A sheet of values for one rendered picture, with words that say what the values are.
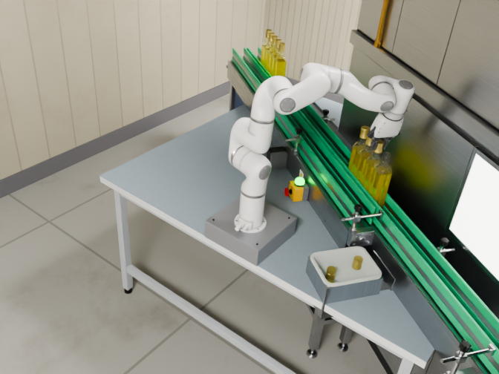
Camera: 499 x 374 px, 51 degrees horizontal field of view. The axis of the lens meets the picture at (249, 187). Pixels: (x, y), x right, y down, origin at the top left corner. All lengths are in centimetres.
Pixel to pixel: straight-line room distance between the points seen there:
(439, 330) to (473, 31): 96
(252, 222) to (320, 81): 62
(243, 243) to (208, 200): 40
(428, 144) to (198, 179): 104
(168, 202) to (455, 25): 131
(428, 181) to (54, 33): 253
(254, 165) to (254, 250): 32
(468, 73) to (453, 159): 29
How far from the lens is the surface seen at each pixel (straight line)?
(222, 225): 206
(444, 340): 184
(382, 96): 182
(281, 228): 208
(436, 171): 201
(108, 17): 392
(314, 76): 171
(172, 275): 306
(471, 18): 191
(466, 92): 191
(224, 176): 250
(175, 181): 246
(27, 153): 383
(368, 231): 206
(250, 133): 184
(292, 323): 285
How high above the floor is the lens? 211
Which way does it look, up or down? 34 degrees down
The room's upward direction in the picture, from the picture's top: 5 degrees clockwise
